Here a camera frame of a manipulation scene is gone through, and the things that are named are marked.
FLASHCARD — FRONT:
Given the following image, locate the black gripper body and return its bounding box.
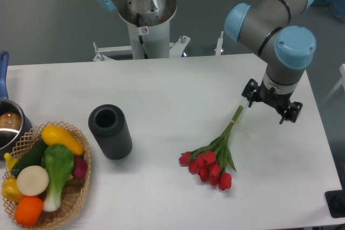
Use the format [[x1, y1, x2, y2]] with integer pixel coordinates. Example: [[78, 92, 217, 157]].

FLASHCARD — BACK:
[[253, 83, 292, 113]]

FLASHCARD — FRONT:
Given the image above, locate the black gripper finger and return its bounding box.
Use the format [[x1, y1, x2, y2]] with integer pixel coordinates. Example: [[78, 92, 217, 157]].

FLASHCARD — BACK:
[[279, 101, 303, 124], [241, 79, 258, 108]]

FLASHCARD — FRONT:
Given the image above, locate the red tulip bouquet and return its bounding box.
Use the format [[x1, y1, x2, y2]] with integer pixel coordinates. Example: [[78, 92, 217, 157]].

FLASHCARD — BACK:
[[178, 105, 244, 191]]

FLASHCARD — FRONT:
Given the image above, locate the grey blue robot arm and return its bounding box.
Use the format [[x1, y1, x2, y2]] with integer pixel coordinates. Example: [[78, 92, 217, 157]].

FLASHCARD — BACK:
[[96, 0, 316, 122]]

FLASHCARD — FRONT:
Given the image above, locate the black device at table edge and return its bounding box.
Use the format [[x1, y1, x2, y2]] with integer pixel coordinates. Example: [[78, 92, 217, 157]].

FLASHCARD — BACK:
[[325, 190, 344, 218]]

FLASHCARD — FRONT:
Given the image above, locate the dark grey ribbed vase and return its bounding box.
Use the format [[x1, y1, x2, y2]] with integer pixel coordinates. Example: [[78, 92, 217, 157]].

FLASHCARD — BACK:
[[88, 104, 133, 160]]

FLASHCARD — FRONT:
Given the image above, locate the red radish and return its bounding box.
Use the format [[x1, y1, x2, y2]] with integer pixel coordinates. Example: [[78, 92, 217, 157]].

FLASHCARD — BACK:
[[72, 156, 88, 179]]

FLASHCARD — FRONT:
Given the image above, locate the yellow squash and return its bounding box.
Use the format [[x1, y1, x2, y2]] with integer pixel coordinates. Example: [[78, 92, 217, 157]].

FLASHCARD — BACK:
[[41, 125, 84, 156]]

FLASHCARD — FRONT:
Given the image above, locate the woven wicker basket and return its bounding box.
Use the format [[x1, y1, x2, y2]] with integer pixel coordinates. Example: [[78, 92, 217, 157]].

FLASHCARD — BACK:
[[1, 121, 91, 229]]

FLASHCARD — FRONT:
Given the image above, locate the green bok choy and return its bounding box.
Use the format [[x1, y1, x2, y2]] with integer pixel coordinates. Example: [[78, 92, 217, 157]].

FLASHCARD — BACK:
[[41, 144, 74, 212]]

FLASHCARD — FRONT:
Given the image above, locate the dark green cucumber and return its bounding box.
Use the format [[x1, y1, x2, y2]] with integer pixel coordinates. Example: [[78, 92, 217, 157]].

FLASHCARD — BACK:
[[11, 138, 48, 177]]

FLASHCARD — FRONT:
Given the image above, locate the beige round disc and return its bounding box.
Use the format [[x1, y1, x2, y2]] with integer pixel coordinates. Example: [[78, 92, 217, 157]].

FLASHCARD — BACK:
[[17, 165, 49, 196]]

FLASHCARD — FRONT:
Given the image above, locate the yellow banana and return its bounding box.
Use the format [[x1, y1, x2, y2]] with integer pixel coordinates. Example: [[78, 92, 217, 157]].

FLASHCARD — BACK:
[[4, 152, 18, 171]]

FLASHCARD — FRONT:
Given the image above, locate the orange fruit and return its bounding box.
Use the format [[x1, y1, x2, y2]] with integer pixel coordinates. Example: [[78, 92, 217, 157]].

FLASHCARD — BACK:
[[14, 196, 43, 227]]

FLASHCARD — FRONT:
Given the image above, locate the yellow bell pepper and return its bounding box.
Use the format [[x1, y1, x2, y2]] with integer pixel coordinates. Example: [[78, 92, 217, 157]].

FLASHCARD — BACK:
[[2, 177, 24, 203]]

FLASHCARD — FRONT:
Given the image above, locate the white chair frame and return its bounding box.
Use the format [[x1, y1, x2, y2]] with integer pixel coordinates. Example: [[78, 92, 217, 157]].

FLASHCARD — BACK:
[[323, 64, 345, 104]]

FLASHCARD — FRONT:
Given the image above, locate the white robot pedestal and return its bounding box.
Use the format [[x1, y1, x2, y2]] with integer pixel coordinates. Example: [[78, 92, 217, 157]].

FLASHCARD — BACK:
[[93, 0, 192, 62]]

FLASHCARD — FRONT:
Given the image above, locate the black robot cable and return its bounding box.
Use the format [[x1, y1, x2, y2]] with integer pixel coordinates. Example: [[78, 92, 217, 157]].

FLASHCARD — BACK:
[[136, 13, 149, 59]]

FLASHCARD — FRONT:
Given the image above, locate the blue handled steel saucepan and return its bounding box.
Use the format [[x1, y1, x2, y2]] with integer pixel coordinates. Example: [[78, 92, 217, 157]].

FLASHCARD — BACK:
[[1, 51, 32, 161]]

